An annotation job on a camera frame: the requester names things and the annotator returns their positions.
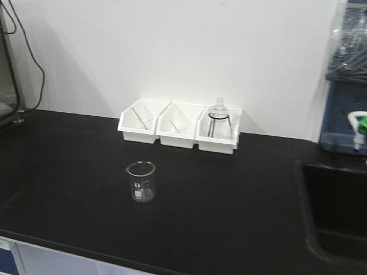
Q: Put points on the small beaker in middle bin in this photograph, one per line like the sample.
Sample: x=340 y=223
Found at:
x=182 y=127

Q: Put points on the small beaker in bin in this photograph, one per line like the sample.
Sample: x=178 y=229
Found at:
x=182 y=127
x=145 y=123

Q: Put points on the green tipped pipette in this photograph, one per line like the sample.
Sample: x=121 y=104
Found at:
x=175 y=127

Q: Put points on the middle white storage bin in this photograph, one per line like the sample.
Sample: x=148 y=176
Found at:
x=177 y=112

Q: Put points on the white storage bin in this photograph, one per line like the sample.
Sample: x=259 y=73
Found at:
x=222 y=141
x=129 y=123
x=177 y=112

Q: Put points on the right white storage bin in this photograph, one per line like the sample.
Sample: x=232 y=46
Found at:
x=222 y=141

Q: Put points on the small beaker in left bin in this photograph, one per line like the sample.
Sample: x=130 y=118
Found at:
x=145 y=123

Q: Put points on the round bottom glass flask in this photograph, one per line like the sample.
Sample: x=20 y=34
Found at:
x=218 y=111

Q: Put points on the red tipped pipette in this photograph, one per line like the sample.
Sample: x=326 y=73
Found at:
x=136 y=113

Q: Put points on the left white storage bin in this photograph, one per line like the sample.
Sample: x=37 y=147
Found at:
x=129 y=123

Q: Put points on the black lab sink basin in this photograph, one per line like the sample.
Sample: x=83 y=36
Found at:
x=333 y=203

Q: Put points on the blue drying rack unit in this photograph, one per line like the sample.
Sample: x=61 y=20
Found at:
x=346 y=74

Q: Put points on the black framed equipment at left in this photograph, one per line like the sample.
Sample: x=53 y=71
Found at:
x=12 y=99

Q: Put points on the black wire tripod stand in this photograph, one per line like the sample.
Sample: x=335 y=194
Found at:
x=212 y=125

